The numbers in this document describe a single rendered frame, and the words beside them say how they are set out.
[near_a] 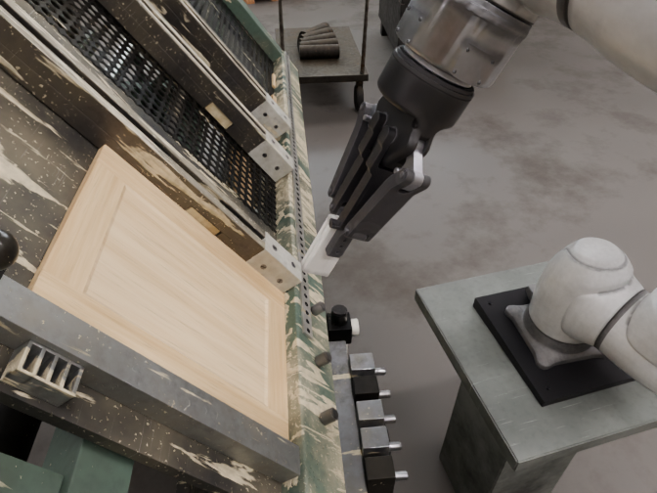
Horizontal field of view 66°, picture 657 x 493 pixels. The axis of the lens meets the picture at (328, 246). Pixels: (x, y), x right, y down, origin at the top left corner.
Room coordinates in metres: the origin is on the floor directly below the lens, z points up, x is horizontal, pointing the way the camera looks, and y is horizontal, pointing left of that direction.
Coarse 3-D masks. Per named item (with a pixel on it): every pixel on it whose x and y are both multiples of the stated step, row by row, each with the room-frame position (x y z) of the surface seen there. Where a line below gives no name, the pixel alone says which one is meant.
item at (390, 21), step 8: (384, 0) 5.22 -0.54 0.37; (392, 0) 4.81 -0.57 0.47; (400, 0) 4.46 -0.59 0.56; (408, 0) 4.41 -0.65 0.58; (384, 8) 5.19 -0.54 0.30; (392, 8) 4.78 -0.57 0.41; (400, 8) 4.41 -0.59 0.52; (384, 16) 5.16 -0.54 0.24; (392, 16) 4.76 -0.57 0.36; (400, 16) 4.42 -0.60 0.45; (384, 24) 5.13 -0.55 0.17; (392, 24) 4.72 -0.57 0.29; (384, 32) 5.34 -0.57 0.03; (392, 32) 4.69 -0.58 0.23; (392, 40) 4.66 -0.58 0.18; (400, 40) 4.41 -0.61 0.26
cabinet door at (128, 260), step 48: (96, 192) 0.65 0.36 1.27; (144, 192) 0.74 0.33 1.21; (96, 240) 0.56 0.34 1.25; (144, 240) 0.64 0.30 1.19; (192, 240) 0.73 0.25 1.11; (48, 288) 0.44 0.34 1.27; (96, 288) 0.49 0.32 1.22; (144, 288) 0.54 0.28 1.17; (192, 288) 0.62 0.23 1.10; (240, 288) 0.71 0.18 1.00; (144, 336) 0.46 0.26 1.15; (192, 336) 0.52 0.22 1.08; (240, 336) 0.59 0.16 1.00; (240, 384) 0.49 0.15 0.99
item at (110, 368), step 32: (0, 288) 0.38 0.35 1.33; (0, 320) 0.35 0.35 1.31; (32, 320) 0.37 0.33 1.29; (64, 320) 0.39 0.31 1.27; (64, 352) 0.36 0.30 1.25; (96, 352) 0.38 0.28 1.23; (128, 352) 0.40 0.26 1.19; (96, 384) 0.36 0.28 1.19; (128, 384) 0.36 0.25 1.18; (160, 384) 0.39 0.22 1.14; (192, 384) 0.42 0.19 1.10; (160, 416) 0.36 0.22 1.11; (192, 416) 0.37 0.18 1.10; (224, 416) 0.40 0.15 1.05; (224, 448) 0.37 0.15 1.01; (256, 448) 0.38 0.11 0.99; (288, 448) 0.41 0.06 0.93
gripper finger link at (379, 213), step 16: (400, 176) 0.34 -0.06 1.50; (384, 192) 0.35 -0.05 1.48; (400, 192) 0.35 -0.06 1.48; (416, 192) 0.35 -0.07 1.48; (368, 208) 0.36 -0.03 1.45; (384, 208) 0.35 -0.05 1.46; (400, 208) 0.35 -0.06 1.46; (352, 224) 0.36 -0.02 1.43; (368, 224) 0.36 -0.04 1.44; (384, 224) 0.36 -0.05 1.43; (368, 240) 0.36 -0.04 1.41
